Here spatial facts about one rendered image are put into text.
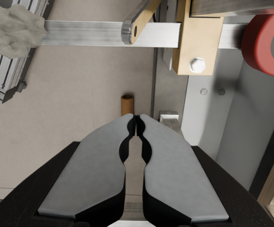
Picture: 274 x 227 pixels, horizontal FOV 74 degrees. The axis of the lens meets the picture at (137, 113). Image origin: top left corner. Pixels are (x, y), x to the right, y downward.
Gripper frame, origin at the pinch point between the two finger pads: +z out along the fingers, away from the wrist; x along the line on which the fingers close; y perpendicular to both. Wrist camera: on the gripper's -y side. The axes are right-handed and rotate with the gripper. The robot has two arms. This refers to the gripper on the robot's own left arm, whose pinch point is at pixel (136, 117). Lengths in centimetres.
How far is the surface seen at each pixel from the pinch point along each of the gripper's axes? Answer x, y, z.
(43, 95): -62, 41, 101
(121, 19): -10, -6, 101
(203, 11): 6.0, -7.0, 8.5
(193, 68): 7.2, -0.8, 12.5
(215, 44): 9.8, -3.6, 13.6
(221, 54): 21.9, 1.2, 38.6
